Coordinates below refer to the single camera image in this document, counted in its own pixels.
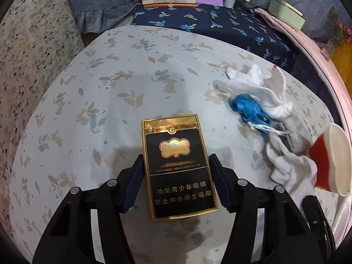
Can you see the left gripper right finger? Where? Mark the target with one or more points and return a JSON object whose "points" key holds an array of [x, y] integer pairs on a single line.
{"points": [[287, 237]]}

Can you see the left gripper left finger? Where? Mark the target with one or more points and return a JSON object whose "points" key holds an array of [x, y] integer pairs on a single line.
{"points": [[68, 236]]}

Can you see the red paper cup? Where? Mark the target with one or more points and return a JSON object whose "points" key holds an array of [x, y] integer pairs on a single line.
{"points": [[332, 154]]}

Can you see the black gold cigarette box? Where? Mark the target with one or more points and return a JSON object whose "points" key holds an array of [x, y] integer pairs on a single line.
{"points": [[178, 177]]}

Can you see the white cotton glove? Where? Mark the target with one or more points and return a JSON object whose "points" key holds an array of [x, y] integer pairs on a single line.
{"points": [[269, 91]]}

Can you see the white paper towel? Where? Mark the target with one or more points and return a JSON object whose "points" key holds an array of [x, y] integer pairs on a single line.
{"points": [[336, 210]]}

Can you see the floral table cloth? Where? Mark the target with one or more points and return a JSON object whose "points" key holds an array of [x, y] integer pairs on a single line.
{"points": [[87, 128]]}

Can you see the yellow backdrop cloth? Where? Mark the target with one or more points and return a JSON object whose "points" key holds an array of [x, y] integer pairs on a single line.
{"points": [[342, 60]]}

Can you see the pink bed cover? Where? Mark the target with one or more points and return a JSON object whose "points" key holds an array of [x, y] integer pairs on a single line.
{"points": [[323, 78]]}

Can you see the glass vase pink flowers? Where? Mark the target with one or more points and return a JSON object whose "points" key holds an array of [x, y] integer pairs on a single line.
{"points": [[341, 34]]}

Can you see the navy floral cloth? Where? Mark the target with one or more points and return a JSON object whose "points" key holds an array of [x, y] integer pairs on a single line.
{"points": [[244, 29]]}

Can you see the green tissue box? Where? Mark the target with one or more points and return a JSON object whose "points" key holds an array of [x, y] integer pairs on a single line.
{"points": [[286, 13]]}

